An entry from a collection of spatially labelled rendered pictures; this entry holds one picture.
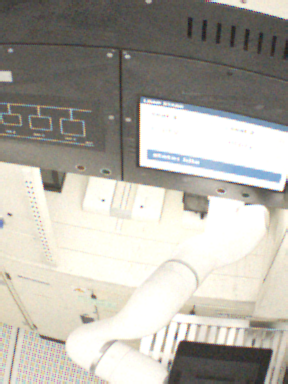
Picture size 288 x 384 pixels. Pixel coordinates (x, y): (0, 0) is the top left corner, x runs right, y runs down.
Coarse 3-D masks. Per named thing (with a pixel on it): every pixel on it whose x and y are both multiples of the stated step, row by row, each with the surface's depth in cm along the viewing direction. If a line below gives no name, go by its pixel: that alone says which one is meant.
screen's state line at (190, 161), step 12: (156, 156) 125; (168, 156) 124; (180, 156) 123; (192, 156) 123; (204, 168) 125; (216, 168) 124; (228, 168) 123; (240, 168) 123; (252, 168) 122; (276, 180) 123
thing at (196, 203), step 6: (186, 192) 175; (186, 198) 178; (192, 198) 177; (198, 198) 176; (204, 198) 176; (186, 204) 181; (192, 204) 180; (198, 204) 180; (204, 204) 179; (246, 204) 175; (252, 204) 174; (186, 210) 184; (192, 210) 183; (198, 210) 183; (204, 210) 182
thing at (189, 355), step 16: (176, 352) 164; (192, 352) 175; (208, 352) 173; (224, 352) 171; (240, 352) 169; (256, 352) 167; (272, 352) 162; (176, 368) 177; (192, 368) 177; (208, 368) 177; (224, 368) 177; (240, 368) 176; (256, 368) 176
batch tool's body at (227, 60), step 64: (0, 0) 91; (64, 0) 91; (128, 0) 89; (192, 0) 87; (0, 64) 107; (64, 64) 105; (128, 64) 103; (192, 64) 100; (256, 64) 97; (128, 128) 119; (0, 192) 150; (64, 192) 195; (128, 192) 195; (192, 192) 133; (256, 192) 129; (0, 256) 184; (64, 256) 185; (128, 256) 185; (256, 256) 185; (64, 320) 224; (256, 320) 191
